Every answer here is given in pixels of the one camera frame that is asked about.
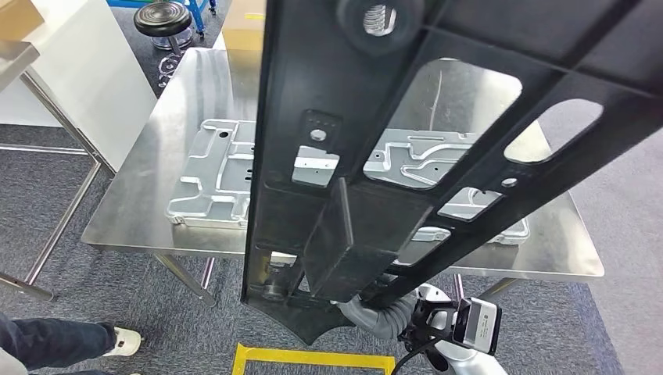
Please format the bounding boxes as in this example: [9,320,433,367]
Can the cardboard box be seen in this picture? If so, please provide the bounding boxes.
[222,0,267,52]
[0,0,45,41]

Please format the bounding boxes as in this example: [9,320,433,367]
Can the grey ribbed column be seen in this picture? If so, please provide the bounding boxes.
[362,4,398,38]

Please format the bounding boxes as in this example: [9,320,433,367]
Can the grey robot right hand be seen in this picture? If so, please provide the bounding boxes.
[335,295,390,341]

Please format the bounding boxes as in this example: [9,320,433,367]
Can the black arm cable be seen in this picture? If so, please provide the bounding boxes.
[389,336,441,375]

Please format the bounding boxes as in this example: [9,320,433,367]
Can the black plastic bracket panel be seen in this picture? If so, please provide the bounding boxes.
[240,0,663,346]

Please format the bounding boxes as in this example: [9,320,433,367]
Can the person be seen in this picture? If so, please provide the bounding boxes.
[0,310,142,375]

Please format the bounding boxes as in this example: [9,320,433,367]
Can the white cabinet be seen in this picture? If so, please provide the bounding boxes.
[0,0,158,172]

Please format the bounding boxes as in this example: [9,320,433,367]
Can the grey stamped metal panel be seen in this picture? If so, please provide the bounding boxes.
[164,119,531,246]

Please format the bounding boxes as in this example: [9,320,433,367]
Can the stainless steel table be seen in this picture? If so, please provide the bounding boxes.
[0,40,117,303]

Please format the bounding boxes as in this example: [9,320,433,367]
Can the black round stool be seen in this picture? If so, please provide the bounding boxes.
[133,1,194,53]

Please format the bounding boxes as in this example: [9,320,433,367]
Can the stainless steel workbench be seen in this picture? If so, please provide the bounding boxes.
[81,47,605,306]

